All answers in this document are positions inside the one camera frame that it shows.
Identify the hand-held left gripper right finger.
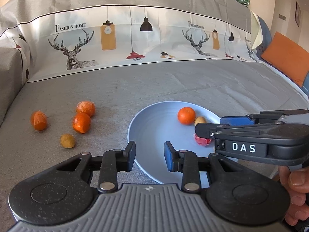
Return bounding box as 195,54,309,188
163,141,242,194

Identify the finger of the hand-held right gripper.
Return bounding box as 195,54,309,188
194,122,309,145
220,110,309,126

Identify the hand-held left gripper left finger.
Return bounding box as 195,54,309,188
55,140,137,192

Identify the orange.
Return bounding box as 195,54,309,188
177,107,196,125
76,101,96,117
30,110,48,131
72,112,92,134

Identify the blue plate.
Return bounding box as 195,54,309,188
127,101,239,185

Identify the person's right hand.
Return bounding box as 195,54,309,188
278,166,309,227

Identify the grey printed sofa cover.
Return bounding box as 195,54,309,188
0,0,309,225

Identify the cream cloth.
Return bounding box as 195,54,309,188
251,24,264,52

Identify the orange cushion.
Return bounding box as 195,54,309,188
261,32,309,88

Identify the blue sofa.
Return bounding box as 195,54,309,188
251,11,309,97

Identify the framed wall picture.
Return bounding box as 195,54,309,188
295,1,302,27

